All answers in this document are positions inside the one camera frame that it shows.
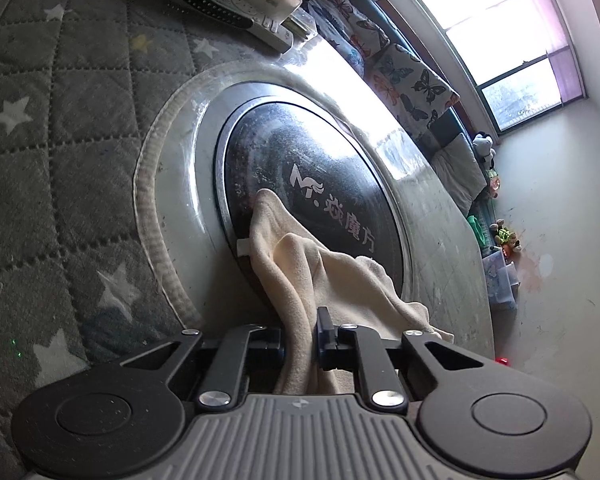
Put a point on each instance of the white remote control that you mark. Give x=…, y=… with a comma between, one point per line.
x=272, y=27

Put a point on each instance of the small plush toys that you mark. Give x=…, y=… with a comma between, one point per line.
x=507, y=240

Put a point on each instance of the purple sheer curtain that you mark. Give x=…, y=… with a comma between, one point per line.
x=555, y=5

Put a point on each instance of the clear plastic storage box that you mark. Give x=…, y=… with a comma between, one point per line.
x=500, y=280

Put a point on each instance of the cream cloth garment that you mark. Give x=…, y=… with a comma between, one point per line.
x=300, y=280

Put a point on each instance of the black round glass hotplate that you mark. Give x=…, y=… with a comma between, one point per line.
x=330, y=160

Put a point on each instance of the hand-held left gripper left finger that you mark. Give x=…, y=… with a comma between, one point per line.
x=279, y=349

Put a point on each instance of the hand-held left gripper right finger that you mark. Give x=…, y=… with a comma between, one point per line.
x=321, y=340

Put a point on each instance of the panda plush toy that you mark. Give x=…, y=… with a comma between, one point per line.
x=484, y=150

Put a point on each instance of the grey cushion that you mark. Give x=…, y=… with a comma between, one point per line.
x=460, y=170

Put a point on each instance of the grey star quilted table cover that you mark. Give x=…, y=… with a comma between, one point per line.
x=60, y=160

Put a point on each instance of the butterfly print cushion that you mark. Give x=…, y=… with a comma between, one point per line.
x=412, y=90
x=447, y=125
x=345, y=20

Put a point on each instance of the window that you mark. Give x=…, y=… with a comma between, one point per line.
x=495, y=25

